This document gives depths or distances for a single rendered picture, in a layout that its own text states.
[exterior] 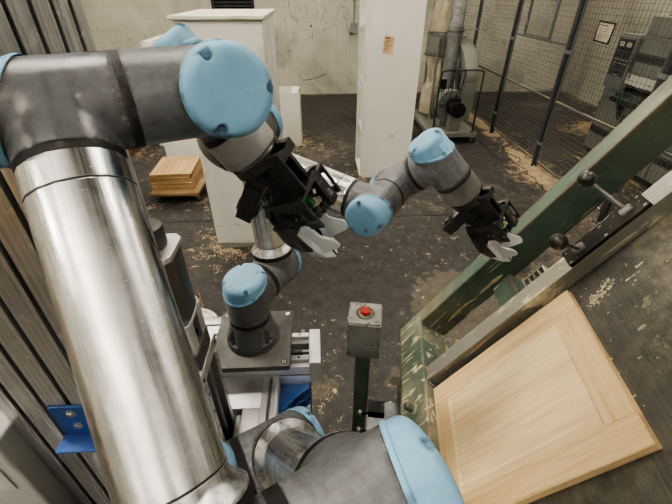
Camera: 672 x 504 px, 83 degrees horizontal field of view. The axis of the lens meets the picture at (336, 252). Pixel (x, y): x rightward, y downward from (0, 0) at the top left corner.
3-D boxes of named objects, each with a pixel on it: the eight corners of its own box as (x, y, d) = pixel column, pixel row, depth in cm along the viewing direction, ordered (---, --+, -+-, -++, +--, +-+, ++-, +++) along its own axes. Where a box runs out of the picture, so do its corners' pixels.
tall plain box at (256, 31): (233, 203, 408) (200, 9, 309) (290, 201, 411) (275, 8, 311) (216, 250, 334) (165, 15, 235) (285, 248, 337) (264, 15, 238)
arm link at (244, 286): (218, 319, 106) (209, 281, 98) (249, 291, 116) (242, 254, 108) (253, 334, 102) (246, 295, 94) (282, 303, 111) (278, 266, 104)
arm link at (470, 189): (432, 197, 78) (447, 169, 81) (444, 212, 80) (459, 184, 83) (462, 190, 72) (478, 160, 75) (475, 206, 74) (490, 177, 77)
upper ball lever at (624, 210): (622, 219, 85) (572, 179, 88) (638, 206, 83) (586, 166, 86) (623, 222, 82) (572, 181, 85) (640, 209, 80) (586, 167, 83)
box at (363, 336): (349, 334, 153) (350, 300, 143) (379, 337, 152) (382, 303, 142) (346, 357, 144) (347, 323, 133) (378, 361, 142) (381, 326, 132)
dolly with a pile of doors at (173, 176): (169, 181, 455) (162, 156, 437) (213, 180, 457) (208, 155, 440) (151, 205, 404) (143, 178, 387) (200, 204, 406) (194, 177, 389)
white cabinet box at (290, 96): (265, 136, 592) (259, 86, 551) (302, 135, 594) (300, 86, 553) (262, 146, 555) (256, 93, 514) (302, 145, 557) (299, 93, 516)
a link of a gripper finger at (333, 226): (359, 252, 59) (326, 213, 54) (329, 255, 63) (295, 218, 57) (364, 236, 61) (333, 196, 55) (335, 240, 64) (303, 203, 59)
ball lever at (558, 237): (568, 248, 92) (541, 240, 84) (582, 237, 90) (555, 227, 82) (580, 260, 89) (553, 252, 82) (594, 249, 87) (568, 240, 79)
